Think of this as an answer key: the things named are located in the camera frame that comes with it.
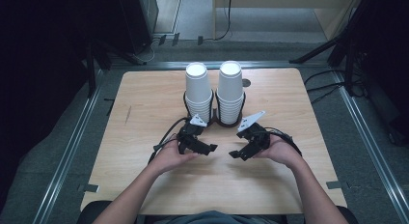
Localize black tripod stand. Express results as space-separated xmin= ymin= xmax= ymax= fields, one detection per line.
xmin=288 ymin=0 xmax=370 ymax=97
xmin=84 ymin=40 xmax=148 ymax=99

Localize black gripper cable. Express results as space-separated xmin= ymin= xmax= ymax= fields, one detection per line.
xmin=265 ymin=126 xmax=303 ymax=156
xmin=148 ymin=117 xmax=191 ymax=164

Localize white floor cable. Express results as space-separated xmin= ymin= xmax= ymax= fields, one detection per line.
xmin=140 ymin=36 xmax=162 ymax=63

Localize person's left hand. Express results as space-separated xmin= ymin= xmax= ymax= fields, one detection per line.
xmin=150 ymin=138 xmax=201 ymax=178

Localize black floor cables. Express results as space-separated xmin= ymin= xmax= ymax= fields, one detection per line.
xmin=303 ymin=69 xmax=348 ymax=105

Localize black computer tower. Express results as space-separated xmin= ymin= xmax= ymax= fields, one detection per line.
xmin=117 ymin=0 xmax=160 ymax=56

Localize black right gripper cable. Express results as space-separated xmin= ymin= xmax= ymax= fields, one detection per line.
xmin=265 ymin=126 xmax=303 ymax=156

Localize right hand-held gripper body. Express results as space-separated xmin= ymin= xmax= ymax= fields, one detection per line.
xmin=236 ymin=110 xmax=272 ymax=154

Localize person's grey clothing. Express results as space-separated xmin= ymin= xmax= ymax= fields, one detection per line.
xmin=153 ymin=210 xmax=286 ymax=224

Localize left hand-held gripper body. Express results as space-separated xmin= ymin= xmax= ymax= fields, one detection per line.
xmin=177 ymin=113 xmax=208 ymax=155

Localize light wooden furniture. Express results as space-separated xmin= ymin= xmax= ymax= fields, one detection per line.
xmin=211 ymin=0 xmax=366 ymax=42

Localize stack of white paper cups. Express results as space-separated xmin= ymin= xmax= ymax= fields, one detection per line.
xmin=216 ymin=60 xmax=245 ymax=126
xmin=184 ymin=62 xmax=214 ymax=124

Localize black wire cup holder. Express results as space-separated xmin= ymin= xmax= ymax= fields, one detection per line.
xmin=182 ymin=89 xmax=247 ymax=128

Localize black hanging cable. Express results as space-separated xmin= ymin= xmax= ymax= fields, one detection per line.
xmin=213 ymin=0 xmax=233 ymax=42

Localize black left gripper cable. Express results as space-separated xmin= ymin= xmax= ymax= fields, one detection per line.
xmin=148 ymin=117 xmax=191 ymax=164

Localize person's right hand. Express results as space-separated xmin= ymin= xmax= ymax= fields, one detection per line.
xmin=253 ymin=133 xmax=306 ymax=171

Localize metal floor rail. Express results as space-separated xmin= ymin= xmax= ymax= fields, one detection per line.
xmin=31 ymin=69 xmax=104 ymax=224
xmin=331 ymin=70 xmax=409 ymax=224
xmin=109 ymin=60 xmax=330 ymax=70

